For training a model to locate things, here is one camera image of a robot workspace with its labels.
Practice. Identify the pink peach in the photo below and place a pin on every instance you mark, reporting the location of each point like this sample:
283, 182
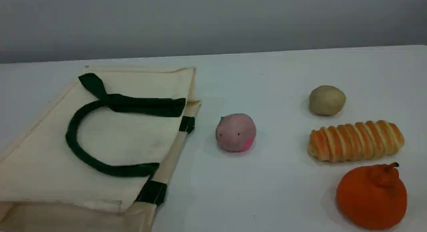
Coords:
235, 133

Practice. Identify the long striped bread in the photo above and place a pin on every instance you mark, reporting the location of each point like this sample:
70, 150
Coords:
355, 142

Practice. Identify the beige potato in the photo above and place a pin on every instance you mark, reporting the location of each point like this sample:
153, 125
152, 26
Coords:
327, 100

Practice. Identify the orange tangerine with stem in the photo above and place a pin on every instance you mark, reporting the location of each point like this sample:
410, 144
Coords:
370, 198

